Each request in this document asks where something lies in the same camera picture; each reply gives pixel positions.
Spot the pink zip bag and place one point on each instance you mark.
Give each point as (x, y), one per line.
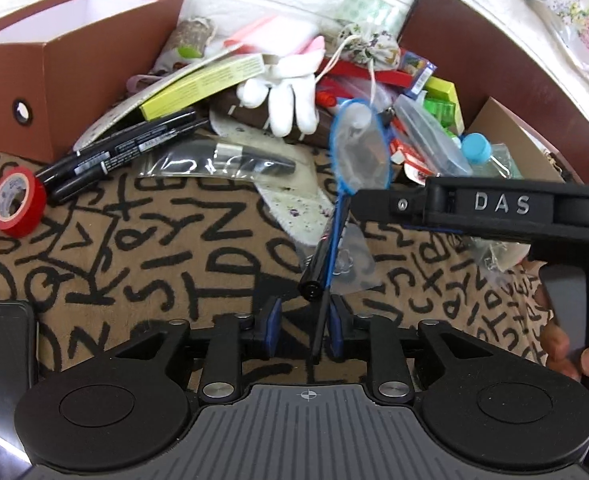
(279, 32)

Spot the blue hand net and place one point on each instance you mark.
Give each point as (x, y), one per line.
(362, 145)

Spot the clear plastic bottle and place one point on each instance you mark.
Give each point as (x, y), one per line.
(429, 135)

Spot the grey pouch with green tag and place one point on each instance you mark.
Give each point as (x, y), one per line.
(189, 42)

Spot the lime green box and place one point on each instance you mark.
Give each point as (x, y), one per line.
(447, 97)

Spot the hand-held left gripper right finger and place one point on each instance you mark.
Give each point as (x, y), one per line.
(335, 327)

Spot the colourful blue-edged packet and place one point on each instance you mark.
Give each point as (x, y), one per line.
(417, 72)

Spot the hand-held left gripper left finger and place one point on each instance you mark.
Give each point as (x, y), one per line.
(273, 327)

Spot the white glove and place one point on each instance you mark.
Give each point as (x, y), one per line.
(289, 102)

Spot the blue-capped clear bottle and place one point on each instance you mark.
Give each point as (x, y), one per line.
(476, 149)

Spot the black marker pen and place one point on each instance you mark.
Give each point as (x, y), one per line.
(89, 180)
(139, 127)
(319, 265)
(124, 146)

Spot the red and white packet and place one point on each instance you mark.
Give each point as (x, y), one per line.
(409, 162)

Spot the letter-printed blanket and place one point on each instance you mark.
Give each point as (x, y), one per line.
(174, 245)

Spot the grey patterned notebook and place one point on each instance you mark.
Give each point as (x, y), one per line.
(109, 120)

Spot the white round disc package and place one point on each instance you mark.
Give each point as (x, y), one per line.
(294, 200)

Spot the green patterned tape roll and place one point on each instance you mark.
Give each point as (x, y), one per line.
(369, 10)

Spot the brown pouch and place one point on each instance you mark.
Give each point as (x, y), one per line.
(247, 112)

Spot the red flat box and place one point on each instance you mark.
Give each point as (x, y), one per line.
(389, 77)

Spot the green plastic packet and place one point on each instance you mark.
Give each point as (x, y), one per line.
(506, 162)

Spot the black phone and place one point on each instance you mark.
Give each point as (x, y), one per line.
(2, 360)

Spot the clear bag with small clips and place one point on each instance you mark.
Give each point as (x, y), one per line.
(352, 260)

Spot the clear bag with black pen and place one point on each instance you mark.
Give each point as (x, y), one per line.
(224, 157)

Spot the yellow-green flat box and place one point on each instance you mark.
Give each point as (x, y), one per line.
(199, 85)

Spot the brown cardboard box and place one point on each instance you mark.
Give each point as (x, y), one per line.
(89, 65)

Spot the brown chair back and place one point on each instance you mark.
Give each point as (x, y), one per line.
(499, 55)

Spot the cardboard piece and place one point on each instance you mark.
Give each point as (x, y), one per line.
(514, 140)

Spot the red tape roll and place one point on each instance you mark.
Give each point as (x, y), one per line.
(22, 210)

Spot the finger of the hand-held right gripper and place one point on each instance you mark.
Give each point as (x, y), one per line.
(389, 205)

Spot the crumpled clear plastic bag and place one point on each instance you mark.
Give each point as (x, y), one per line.
(499, 255)

